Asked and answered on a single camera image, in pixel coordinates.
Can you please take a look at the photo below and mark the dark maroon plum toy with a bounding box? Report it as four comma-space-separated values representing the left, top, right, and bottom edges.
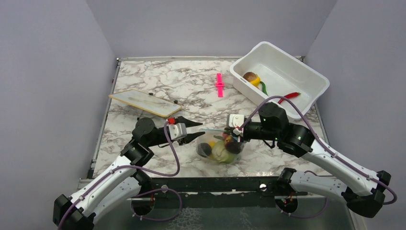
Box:
224, 139, 244, 154

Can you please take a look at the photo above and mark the dark avocado toy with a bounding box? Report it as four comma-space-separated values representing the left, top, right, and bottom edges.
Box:
197, 142, 212, 158

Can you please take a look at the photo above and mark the clear zip top bag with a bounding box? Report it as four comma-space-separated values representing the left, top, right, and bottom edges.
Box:
196, 129, 245, 164

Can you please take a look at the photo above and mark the green cabbage toy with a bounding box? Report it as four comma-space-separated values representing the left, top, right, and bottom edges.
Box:
210, 141, 238, 164

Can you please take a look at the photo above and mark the peach toy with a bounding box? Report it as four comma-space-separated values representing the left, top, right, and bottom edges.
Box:
222, 132, 232, 142

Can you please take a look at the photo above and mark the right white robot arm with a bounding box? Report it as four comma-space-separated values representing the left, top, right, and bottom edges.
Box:
226, 103, 391, 218

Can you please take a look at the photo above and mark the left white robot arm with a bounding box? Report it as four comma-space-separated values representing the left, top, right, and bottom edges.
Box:
52, 116, 203, 230

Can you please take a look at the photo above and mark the red chili pepper toy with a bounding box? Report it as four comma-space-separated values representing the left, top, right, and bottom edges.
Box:
278, 92, 301, 104

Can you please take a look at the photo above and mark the green cucumber toy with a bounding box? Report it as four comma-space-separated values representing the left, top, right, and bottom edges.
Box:
260, 81, 268, 95

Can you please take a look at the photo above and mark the pink plastic clip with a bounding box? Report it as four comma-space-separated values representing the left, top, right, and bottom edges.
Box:
215, 73, 224, 98

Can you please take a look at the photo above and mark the yellow banana toy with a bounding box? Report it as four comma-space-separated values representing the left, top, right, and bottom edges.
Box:
249, 75, 261, 88

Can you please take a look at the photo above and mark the white plastic bin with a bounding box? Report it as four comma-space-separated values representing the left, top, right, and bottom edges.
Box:
229, 41, 330, 115

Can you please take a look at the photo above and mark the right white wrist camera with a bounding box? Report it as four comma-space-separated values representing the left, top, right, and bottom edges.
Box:
226, 114, 245, 127

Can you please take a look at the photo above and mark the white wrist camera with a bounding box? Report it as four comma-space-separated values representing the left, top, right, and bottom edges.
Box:
167, 117, 187, 141
226, 114, 245, 127

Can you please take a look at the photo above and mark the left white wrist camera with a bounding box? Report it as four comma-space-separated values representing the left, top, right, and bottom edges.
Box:
167, 117, 187, 141

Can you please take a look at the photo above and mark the black metal base rail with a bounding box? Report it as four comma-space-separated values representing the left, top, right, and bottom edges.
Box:
130, 176, 307, 212

